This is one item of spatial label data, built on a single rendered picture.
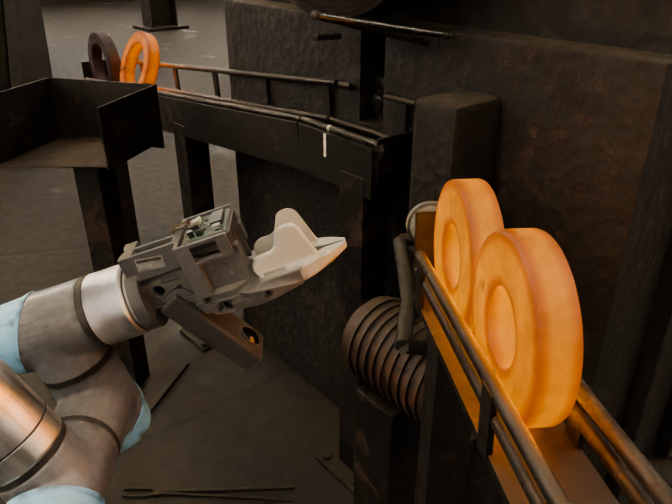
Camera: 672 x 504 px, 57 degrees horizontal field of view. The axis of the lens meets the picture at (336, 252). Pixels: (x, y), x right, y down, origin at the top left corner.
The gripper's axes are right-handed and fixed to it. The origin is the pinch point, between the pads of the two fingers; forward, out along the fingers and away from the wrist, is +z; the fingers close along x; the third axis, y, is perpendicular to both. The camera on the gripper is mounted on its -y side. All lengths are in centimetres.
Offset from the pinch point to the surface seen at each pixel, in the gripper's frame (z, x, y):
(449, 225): 11.8, 2.3, -2.4
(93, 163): -43, 62, 3
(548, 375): 12.5, -23.0, -2.1
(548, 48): 32.3, 24.4, 5.7
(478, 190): 14.8, -1.4, 2.2
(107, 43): -51, 131, 18
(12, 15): -139, 295, 36
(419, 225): 9.3, 7.9, -4.1
